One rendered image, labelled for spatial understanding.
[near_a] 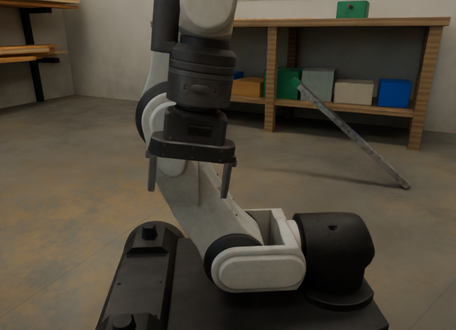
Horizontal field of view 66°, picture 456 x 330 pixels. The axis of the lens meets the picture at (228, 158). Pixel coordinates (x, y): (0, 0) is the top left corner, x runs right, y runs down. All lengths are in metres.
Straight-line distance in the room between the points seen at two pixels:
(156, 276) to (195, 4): 0.69
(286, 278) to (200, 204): 0.25
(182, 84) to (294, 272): 0.50
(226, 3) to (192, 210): 0.45
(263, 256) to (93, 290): 0.65
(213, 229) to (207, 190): 0.09
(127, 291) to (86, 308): 0.30
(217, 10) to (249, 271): 0.54
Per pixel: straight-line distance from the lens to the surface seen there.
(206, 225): 0.77
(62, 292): 1.28
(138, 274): 0.96
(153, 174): 0.51
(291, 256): 0.78
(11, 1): 4.00
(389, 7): 3.25
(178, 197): 0.72
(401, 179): 2.02
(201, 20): 0.43
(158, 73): 0.67
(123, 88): 4.43
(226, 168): 0.50
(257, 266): 0.78
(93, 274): 1.32
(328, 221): 0.85
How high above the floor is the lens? 0.77
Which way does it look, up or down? 20 degrees down
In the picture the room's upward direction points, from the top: straight up
